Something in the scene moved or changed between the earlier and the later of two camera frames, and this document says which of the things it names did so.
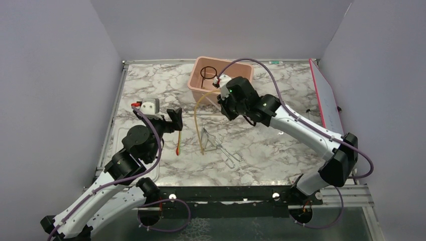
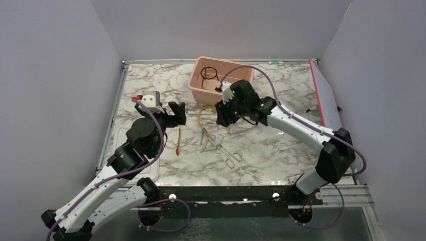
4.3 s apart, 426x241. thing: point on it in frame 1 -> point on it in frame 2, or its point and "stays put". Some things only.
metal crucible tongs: [237, 156] stays put
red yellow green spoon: [178, 149] stays put
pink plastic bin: [204, 71] stays put
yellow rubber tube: [195, 111] -> [229, 127]
